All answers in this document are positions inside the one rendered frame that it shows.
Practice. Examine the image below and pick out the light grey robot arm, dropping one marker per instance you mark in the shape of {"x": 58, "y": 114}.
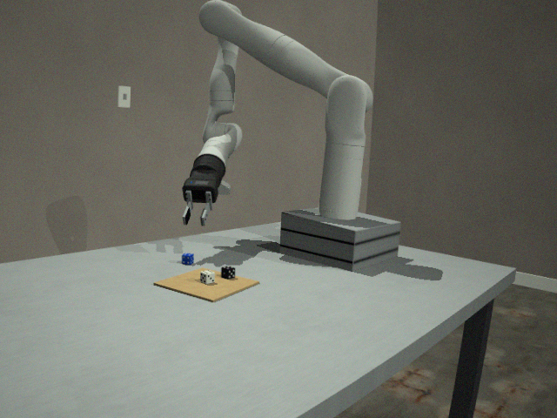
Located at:
{"x": 348, "y": 100}

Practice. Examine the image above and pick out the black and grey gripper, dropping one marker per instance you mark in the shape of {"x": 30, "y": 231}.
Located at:
{"x": 205, "y": 182}

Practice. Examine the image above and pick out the tan flat square mat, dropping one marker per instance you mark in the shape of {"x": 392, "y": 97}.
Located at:
{"x": 190, "y": 284}

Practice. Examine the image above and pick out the blue die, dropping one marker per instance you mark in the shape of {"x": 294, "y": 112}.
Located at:
{"x": 187, "y": 258}

